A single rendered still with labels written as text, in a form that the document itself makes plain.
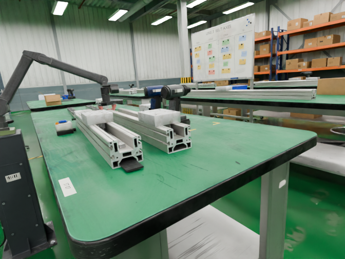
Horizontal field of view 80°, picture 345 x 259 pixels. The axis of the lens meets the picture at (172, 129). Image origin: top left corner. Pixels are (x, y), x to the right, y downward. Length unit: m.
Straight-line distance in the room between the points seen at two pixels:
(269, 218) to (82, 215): 0.76
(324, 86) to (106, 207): 2.32
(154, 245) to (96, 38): 12.92
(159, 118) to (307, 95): 1.55
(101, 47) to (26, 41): 3.55
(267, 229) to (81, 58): 12.39
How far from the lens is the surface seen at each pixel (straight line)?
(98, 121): 0.93
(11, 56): 12.54
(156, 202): 0.45
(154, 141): 0.79
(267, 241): 1.07
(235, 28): 4.06
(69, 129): 1.25
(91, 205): 0.49
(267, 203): 0.96
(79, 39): 12.97
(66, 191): 0.58
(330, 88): 2.49
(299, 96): 2.09
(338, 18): 10.49
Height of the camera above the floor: 1.02
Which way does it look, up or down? 13 degrees down
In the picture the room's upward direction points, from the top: 4 degrees counter-clockwise
